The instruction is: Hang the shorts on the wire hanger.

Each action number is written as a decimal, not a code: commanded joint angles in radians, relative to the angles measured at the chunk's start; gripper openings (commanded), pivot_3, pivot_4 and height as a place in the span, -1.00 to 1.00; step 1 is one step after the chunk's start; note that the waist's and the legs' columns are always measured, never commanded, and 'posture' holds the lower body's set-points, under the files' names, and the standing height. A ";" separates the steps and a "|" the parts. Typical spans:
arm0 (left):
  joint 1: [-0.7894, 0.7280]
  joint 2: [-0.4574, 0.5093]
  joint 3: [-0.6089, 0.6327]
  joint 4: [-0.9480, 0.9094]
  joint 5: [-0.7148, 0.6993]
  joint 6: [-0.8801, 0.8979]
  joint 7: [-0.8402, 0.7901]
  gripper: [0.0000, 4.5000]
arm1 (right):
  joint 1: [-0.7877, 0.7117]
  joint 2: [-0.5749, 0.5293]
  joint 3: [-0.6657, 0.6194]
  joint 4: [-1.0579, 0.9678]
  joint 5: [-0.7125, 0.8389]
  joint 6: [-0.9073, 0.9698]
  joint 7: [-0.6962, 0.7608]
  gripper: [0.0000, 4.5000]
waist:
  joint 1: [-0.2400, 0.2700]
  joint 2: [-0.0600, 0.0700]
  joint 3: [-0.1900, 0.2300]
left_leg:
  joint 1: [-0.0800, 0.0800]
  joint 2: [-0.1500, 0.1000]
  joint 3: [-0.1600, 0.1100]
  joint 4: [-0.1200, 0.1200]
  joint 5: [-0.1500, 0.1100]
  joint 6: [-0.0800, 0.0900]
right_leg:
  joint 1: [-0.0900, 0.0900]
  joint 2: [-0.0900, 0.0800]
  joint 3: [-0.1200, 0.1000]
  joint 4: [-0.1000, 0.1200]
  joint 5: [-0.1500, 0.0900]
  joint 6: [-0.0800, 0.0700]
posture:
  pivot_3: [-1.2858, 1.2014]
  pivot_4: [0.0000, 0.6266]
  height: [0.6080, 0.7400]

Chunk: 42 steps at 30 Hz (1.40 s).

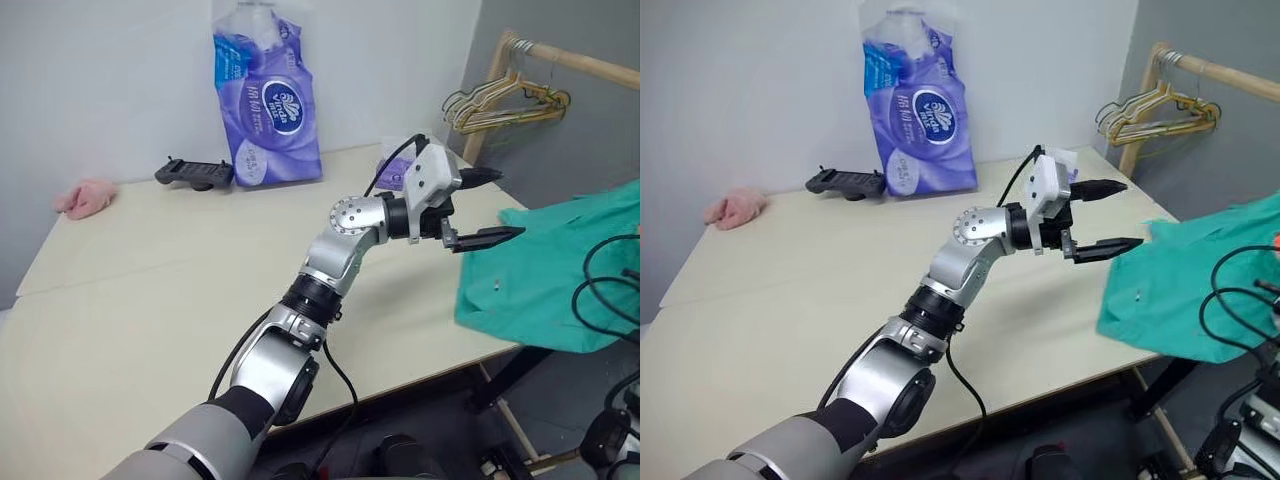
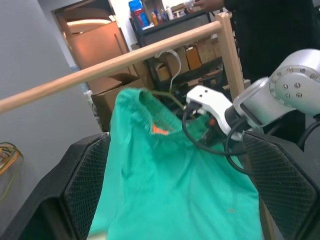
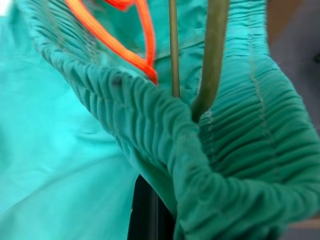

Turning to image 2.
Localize person in black clothes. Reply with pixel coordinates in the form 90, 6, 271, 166
223, 0, 320, 84

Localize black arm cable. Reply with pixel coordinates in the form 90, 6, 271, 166
296, 119, 320, 153

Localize orange wire hanger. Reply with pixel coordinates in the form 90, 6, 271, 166
0, 147, 21, 176

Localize wooden rack post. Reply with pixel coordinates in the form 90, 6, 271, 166
215, 11, 277, 240

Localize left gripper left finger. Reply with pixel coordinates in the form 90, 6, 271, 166
0, 131, 111, 240

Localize black metal shelf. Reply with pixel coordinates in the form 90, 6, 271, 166
129, 10, 242, 106

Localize wooden rack rod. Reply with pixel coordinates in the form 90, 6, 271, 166
0, 20, 223, 115

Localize cardboard boxes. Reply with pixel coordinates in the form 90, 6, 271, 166
51, 0, 141, 94

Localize white hanger hook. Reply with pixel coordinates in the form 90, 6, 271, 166
154, 49, 182, 95

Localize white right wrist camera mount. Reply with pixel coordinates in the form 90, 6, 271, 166
185, 84, 244, 140

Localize blue package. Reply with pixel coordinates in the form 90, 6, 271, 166
128, 0, 151, 29

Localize brown cardboard box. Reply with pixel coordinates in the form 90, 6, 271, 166
90, 72, 152, 132

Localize orange bottle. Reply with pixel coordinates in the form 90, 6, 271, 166
150, 10, 160, 27

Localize yellow wire hanger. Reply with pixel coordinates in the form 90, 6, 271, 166
0, 141, 25, 201

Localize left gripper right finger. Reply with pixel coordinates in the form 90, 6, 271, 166
240, 130, 320, 240

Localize person's hand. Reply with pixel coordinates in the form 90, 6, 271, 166
193, 0, 225, 12

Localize orange box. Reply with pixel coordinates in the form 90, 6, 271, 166
156, 64, 172, 81
184, 44, 202, 71

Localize white bottle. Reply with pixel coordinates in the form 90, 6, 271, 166
165, 5, 175, 21

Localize green t-shirt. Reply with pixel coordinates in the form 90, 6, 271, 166
87, 87, 263, 240

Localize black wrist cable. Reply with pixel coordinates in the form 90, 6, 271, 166
181, 102, 254, 175

